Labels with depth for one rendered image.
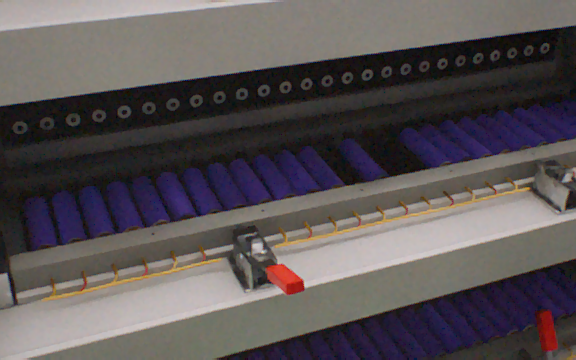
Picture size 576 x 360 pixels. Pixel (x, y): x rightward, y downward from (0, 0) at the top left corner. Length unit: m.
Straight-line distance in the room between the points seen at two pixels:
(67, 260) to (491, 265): 0.32
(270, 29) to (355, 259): 0.18
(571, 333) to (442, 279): 0.23
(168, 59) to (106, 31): 0.04
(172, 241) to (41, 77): 0.15
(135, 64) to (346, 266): 0.21
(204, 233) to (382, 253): 0.13
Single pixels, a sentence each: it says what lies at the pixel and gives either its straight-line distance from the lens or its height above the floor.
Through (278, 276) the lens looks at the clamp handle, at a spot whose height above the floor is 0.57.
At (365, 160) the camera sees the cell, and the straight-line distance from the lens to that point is 0.62.
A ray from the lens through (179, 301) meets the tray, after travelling 0.50.
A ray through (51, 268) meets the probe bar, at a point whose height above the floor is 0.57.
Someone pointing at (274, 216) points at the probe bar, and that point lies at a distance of 0.53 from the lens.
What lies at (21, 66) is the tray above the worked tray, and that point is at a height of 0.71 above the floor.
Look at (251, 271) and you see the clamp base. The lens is 0.49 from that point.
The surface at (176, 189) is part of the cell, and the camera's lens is 0.57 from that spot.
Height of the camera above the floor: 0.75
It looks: 16 degrees down
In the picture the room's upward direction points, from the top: 5 degrees counter-clockwise
